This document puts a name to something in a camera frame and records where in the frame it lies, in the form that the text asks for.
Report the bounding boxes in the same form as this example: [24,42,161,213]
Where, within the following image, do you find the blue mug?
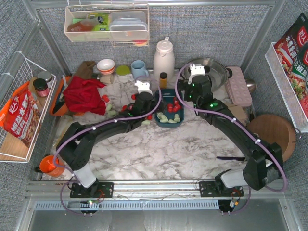
[131,60,149,80]

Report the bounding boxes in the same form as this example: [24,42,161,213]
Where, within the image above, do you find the round wooden board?
[247,114,296,162]

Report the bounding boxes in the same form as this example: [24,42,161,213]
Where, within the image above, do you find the teal storage basket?
[154,89,184,128]

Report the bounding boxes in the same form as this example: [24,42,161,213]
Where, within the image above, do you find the white mesh rack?
[265,42,308,133]

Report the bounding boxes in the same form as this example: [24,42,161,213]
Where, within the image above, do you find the orange tray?
[49,76,83,116]

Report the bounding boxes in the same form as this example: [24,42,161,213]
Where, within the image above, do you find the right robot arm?
[175,63,287,192]

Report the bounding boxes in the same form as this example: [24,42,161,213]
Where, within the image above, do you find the metal lid jar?
[37,71,53,88]

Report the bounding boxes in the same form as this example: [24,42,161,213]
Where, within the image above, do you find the orange juice bottle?
[159,72,167,89]

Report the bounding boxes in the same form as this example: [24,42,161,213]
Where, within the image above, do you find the green lidded cup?
[116,65,134,83]

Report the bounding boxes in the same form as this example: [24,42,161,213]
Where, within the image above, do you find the red seasoning packet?
[274,13,308,116]

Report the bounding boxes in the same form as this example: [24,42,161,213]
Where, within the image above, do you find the clear plastic food box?
[109,11,148,41]

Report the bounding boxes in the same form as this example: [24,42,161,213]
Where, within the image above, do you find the orange mug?
[35,155,64,178]

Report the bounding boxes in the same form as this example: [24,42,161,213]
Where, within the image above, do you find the dark lid jar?
[33,78,50,97]

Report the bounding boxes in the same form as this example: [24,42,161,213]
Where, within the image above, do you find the red cloth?
[63,76,106,115]

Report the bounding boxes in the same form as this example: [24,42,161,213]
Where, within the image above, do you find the black knife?
[52,101,64,114]

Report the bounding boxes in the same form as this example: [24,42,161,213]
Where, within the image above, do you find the clear wall shelf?
[64,4,150,46]

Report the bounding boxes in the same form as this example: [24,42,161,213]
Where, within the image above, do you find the green drink bottle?
[87,13,110,31]

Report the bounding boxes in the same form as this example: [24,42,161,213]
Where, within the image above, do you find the olive brown cloth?
[75,61,96,79]

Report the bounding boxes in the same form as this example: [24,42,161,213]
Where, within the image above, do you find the brown cardboard sheet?
[226,103,249,126]

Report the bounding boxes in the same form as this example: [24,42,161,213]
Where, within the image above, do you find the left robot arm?
[55,81,162,199]

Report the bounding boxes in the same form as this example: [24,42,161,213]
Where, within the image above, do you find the white orange bowl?
[96,59,115,75]

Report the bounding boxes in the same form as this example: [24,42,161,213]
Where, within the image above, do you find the white wire basket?
[0,56,57,163]

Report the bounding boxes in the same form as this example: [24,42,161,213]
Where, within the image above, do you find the steel pot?
[183,57,233,92]

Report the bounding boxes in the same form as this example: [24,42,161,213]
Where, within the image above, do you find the white thermos jug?
[153,37,175,80]

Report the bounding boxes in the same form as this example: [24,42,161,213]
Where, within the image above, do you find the pink egg tray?
[225,66,252,107]

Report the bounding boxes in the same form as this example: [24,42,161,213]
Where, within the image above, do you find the red snack bag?
[0,81,41,147]

